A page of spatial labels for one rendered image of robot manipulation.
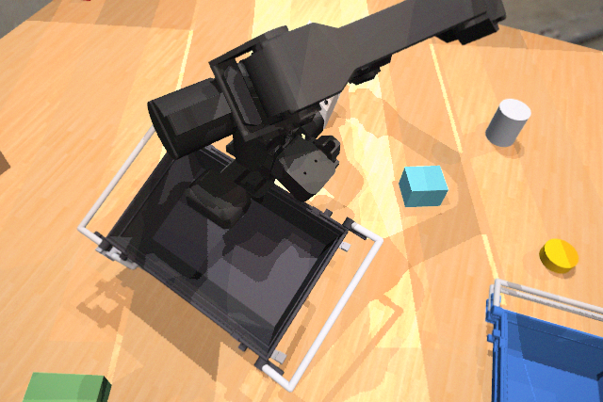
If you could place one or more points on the small light blue block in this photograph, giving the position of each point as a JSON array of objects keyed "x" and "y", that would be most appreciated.
[{"x": 422, "y": 186}]

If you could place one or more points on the green rectangular block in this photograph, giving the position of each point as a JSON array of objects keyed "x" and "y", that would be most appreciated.
[{"x": 60, "y": 387}]

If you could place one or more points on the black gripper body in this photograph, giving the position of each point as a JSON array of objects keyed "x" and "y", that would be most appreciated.
[{"x": 221, "y": 197}]

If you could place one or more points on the yellow short cylinder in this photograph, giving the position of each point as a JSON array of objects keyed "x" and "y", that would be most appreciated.
[{"x": 558, "y": 255}]

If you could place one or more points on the grey cylinder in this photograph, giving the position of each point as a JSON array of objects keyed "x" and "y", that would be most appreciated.
[{"x": 508, "y": 122}]

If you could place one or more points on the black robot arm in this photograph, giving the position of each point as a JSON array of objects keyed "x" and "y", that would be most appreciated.
[{"x": 278, "y": 87}]

